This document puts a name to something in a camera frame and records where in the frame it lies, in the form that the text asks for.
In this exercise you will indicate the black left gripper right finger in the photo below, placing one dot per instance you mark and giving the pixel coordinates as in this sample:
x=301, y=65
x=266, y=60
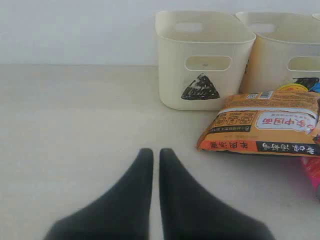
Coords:
x=190, y=212

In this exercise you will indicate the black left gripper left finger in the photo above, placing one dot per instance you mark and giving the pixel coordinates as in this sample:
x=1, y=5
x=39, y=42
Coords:
x=121, y=213

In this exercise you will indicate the orange instant noodle bag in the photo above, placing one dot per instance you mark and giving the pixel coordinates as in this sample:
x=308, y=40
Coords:
x=283, y=123

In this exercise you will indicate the pink chips can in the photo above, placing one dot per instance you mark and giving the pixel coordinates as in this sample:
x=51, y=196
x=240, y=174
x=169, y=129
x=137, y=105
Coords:
x=311, y=166

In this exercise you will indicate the blue snack bag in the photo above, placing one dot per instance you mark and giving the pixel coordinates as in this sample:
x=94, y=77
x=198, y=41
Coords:
x=315, y=88

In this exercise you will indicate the cream bin triangle mark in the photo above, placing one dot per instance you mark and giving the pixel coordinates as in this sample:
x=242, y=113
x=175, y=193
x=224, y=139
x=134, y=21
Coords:
x=201, y=56

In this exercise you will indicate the cream bin square mark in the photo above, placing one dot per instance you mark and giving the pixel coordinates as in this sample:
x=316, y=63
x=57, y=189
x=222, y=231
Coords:
x=286, y=50

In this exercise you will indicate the cream bin circle mark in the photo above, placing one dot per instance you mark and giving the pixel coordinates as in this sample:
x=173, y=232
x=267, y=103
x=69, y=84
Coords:
x=316, y=16

